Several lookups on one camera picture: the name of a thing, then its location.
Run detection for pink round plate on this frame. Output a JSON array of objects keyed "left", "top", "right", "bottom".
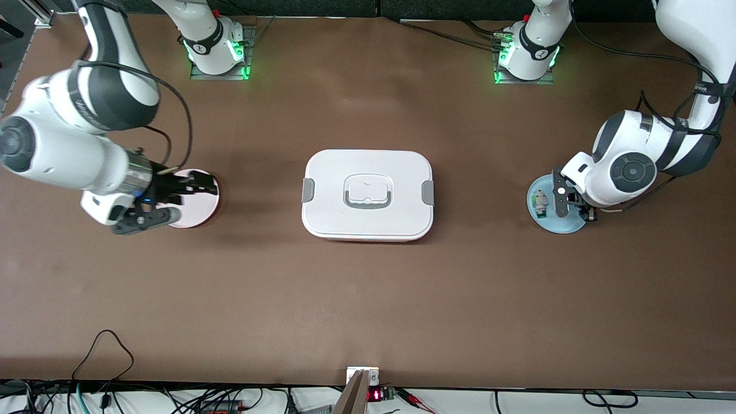
[{"left": 166, "top": 168, "right": 221, "bottom": 229}]

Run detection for black coiled cable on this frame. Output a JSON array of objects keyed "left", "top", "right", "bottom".
[{"left": 582, "top": 390, "right": 639, "bottom": 409}]

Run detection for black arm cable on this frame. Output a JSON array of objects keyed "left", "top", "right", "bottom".
[
  {"left": 75, "top": 60, "right": 194, "bottom": 174},
  {"left": 566, "top": 0, "right": 726, "bottom": 213}
]

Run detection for light blue round plate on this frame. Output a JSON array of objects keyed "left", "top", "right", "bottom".
[{"left": 527, "top": 175, "right": 588, "bottom": 235}]

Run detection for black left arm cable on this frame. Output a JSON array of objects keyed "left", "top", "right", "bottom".
[{"left": 566, "top": 0, "right": 726, "bottom": 213}]

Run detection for aluminium camera post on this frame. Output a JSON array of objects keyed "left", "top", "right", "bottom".
[{"left": 332, "top": 366, "right": 380, "bottom": 414}]

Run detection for thin black cable loop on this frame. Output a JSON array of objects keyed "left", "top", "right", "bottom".
[{"left": 72, "top": 329, "right": 135, "bottom": 403}]

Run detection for orange black connector device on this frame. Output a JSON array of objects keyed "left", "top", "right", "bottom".
[{"left": 198, "top": 400, "right": 242, "bottom": 414}]

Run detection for white lunch box grey clips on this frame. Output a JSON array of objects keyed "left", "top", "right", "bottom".
[{"left": 301, "top": 149, "right": 435, "bottom": 243}]

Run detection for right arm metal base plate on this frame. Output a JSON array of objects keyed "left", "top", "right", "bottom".
[{"left": 190, "top": 23, "right": 258, "bottom": 81}]

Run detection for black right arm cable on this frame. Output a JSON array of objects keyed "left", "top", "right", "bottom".
[{"left": 75, "top": 60, "right": 194, "bottom": 174}]

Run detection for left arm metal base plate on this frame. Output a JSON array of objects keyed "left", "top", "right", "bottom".
[{"left": 493, "top": 23, "right": 555, "bottom": 86}]

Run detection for red clip leads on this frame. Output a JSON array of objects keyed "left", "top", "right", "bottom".
[{"left": 397, "top": 390, "right": 438, "bottom": 413}]

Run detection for aluminium frame profile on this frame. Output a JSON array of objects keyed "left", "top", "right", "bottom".
[{"left": 20, "top": 0, "right": 55, "bottom": 26}]

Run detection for black base cable bundle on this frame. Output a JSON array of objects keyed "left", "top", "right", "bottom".
[{"left": 400, "top": 17, "right": 507, "bottom": 52}]

